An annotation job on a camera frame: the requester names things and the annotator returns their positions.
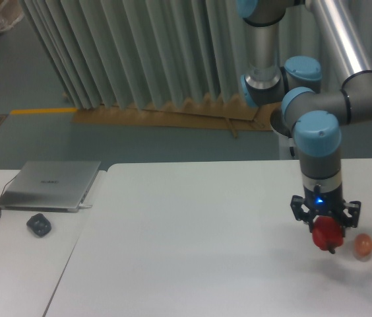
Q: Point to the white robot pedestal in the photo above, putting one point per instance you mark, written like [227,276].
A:
[286,145]

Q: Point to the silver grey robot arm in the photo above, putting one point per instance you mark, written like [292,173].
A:
[313,118]

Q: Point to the red bell pepper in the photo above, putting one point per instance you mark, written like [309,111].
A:
[327,234]

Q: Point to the brown cardboard sheet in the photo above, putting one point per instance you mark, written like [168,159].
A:
[233,116]

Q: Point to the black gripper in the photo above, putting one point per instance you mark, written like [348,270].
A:
[329,204]

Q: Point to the brown egg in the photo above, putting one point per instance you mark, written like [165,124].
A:
[362,245]

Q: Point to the white usb cable plug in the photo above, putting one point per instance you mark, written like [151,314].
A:
[83,206]

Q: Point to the grey pleated curtain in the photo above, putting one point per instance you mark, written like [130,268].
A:
[145,53]

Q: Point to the black round controller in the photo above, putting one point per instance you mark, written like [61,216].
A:
[39,225]

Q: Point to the silver closed laptop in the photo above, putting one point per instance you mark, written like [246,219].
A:
[50,186]

